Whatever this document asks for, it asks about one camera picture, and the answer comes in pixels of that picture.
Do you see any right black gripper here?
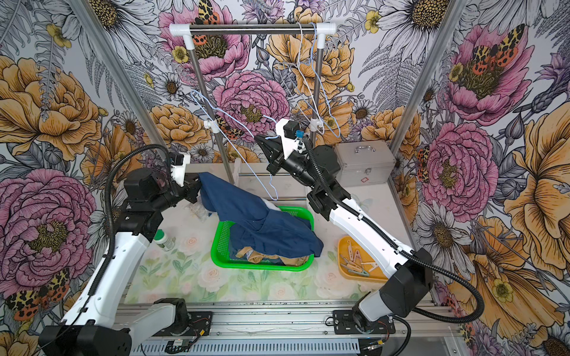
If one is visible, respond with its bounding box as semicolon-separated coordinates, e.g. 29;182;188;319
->
254;134;322;188

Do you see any dark navy t-shirt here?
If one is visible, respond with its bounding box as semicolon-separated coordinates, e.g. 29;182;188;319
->
199;172;324;259

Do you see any tan t-shirt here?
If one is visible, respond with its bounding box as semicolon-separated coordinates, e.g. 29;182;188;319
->
233;246;313;267

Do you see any teal clothespin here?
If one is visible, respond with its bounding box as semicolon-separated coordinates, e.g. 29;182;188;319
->
347;268;370;277

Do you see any white clothespin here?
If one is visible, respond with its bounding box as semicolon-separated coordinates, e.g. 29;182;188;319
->
362;262;379;272

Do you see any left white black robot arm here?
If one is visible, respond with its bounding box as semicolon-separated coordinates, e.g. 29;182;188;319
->
39;169;201;355

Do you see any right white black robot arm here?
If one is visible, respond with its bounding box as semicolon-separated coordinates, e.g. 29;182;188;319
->
255;134;433;332

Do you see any clear plastic bag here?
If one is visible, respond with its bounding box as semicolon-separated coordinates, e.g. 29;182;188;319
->
188;203;210;222

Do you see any green capped bottle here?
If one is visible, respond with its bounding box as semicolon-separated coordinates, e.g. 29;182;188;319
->
154;229;175;252

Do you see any green perforated plastic basket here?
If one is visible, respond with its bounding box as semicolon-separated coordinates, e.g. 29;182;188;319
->
211;206;317;272

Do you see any silver metal case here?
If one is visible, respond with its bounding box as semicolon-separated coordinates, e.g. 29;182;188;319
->
335;140;396;188

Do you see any yellow plastic tray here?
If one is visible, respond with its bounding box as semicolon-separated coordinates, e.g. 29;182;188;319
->
337;236;388;283

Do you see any metal clothes rack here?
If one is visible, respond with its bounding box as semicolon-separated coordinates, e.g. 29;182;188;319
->
168;21;338;201

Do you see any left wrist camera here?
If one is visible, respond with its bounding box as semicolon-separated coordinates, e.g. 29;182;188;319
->
169;152;191;187

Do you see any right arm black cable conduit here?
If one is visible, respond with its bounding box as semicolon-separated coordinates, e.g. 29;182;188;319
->
302;137;485;324

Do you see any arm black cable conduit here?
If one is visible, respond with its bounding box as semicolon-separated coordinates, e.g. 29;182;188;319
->
302;137;485;324
44;143;175;356

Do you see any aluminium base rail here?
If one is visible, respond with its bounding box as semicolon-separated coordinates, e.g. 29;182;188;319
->
112;301;468;355

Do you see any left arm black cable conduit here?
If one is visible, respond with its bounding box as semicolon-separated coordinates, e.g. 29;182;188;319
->
44;143;175;356

